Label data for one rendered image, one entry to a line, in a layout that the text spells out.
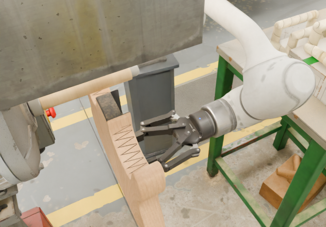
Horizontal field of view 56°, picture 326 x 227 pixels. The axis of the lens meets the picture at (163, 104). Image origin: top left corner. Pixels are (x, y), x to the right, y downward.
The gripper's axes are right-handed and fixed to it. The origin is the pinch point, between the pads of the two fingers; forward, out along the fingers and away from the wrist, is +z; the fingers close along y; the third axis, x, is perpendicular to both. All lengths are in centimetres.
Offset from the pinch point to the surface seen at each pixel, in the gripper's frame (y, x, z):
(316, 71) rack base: 3, -5, -64
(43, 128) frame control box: 23.0, -8.7, 18.1
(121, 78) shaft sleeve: 6.9, 19.6, -1.3
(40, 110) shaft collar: 6.1, 19.5, 14.8
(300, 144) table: 6, -87, -101
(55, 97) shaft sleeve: 7.2, 20.3, 11.6
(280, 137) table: 18, -98, -102
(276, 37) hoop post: 26, -11, -69
